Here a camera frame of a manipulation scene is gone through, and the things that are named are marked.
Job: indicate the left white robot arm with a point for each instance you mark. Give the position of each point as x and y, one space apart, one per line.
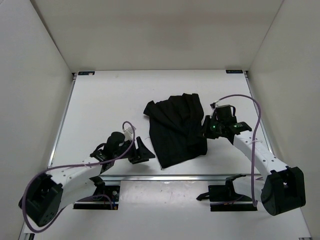
51 192

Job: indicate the aluminium table frame rail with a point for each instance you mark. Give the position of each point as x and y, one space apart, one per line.
107 101

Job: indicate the black pleated skirt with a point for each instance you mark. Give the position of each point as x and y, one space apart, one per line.
175 129

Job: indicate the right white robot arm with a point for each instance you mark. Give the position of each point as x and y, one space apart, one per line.
280 188

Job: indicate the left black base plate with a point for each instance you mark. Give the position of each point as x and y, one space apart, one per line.
106 196

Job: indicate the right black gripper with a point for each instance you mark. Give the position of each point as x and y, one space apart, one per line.
206 123

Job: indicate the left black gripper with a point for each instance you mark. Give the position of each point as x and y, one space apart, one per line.
141 154

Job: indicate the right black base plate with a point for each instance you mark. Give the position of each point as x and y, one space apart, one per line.
223 198

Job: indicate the left blue corner label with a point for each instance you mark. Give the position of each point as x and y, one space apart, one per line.
86 73

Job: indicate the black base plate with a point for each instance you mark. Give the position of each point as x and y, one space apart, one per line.
106 196
223 198

